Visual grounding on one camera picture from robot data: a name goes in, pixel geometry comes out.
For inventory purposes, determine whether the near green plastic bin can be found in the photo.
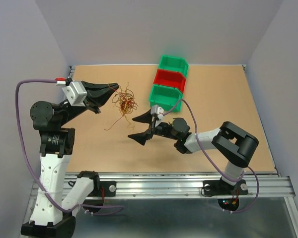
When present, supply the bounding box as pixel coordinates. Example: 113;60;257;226
149;84;183;111

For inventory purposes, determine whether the far green plastic bin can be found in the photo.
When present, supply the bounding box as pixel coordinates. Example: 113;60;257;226
158;55;189;78

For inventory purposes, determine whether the green plastic bin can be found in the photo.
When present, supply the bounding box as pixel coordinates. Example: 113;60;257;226
158;55;189;78
149;84;183;111

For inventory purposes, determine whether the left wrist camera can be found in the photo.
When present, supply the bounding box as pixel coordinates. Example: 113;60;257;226
62;81;87;107

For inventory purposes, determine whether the left aluminium frame post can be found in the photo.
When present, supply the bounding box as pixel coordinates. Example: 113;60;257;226
64;64;76;105

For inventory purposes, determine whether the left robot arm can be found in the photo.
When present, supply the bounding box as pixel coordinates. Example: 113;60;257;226
21;78;123;238

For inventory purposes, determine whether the aluminium mounting rail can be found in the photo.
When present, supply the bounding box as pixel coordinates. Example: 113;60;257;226
29;171;296;199

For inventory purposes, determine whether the wire bundle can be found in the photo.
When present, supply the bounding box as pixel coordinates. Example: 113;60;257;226
103;81;140;132

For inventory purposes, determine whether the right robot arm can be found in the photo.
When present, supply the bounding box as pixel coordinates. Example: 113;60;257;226
128;110;259;197

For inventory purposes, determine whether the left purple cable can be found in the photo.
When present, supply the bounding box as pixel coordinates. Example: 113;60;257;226
15;78;125;217

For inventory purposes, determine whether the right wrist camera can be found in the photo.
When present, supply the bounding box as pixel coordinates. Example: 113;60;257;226
150;105;164;120

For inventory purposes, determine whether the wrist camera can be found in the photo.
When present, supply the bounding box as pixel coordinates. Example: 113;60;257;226
150;105;164;120
62;81;87;107

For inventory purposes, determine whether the red plastic bin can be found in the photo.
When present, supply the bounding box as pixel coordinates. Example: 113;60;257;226
153;69;186;94

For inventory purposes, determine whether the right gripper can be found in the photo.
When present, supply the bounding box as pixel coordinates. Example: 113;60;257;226
128;107;178;145

